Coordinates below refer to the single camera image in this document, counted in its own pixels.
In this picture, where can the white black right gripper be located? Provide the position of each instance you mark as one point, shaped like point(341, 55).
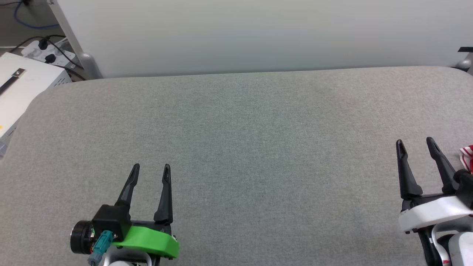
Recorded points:
point(432, 212)

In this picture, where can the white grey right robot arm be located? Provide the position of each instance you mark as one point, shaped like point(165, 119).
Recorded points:
point(462, 247)

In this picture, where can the red jersey garment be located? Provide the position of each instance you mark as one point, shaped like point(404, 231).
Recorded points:
point(467, 155)

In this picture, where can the black power plug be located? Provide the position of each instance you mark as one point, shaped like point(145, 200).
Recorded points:
point(43, 44)
point(50, 58)

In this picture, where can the white partition panel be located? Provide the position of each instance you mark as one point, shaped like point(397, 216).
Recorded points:
point(258, 33)

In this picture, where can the white box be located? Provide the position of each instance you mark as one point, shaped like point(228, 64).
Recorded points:
point(29, 88)

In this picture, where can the grey fabric sofa cushion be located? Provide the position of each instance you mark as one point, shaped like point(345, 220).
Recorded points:
point(236, 147)

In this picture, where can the grey metal panel foot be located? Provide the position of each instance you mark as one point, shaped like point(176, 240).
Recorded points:
point(90, 66)
point(466, 62)

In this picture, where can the white power strip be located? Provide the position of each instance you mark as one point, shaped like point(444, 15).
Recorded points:
point(33, 51)

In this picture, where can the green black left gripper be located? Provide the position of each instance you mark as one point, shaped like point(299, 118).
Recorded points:
point(147, 238)

